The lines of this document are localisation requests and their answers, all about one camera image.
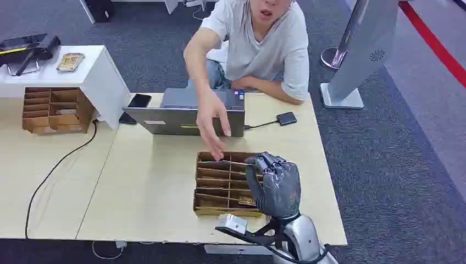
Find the chrome stanchion base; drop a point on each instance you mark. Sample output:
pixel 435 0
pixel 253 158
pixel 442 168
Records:
pixel 331 58

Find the white side table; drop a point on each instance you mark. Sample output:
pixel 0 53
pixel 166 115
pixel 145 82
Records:
pixel 94 78

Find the red barrier belt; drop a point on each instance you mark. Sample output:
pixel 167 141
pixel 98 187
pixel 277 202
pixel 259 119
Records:
pixel 433 42

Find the black box on floor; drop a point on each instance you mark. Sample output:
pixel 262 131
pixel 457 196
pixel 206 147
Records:
pixel 99 9

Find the card with printed face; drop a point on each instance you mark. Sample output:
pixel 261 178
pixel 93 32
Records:
pixel 247 200

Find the person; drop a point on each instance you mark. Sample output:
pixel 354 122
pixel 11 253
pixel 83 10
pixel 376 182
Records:
pixel 262 47

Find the black tablet stand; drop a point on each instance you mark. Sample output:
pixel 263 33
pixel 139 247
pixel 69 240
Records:
pixel 25 49

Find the white power strip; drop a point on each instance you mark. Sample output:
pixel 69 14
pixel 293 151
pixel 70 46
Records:
pixel 194 3

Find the wooden card box with dividers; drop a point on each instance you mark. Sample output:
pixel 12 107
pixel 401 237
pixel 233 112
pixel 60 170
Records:
pixel 54 111
pixel 214 182

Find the thin card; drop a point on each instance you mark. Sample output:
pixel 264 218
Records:
pixel 236 162

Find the person's right hand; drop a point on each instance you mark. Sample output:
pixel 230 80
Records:
pixel 211 113

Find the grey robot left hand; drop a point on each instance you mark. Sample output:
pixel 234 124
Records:
pixel 278 189

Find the black phone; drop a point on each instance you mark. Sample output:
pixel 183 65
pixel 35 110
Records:
pixel 138 101

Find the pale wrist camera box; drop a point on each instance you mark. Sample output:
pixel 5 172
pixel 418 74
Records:
pixel 233 223

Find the white kiosk stand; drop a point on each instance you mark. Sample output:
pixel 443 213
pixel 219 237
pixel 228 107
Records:
pixel 367 43

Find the wrapped card pack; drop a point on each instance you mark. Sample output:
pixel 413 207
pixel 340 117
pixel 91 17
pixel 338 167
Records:
pixel 70 62

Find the grey laptop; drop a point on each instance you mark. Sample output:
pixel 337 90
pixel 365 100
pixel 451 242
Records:
pixel 182 122

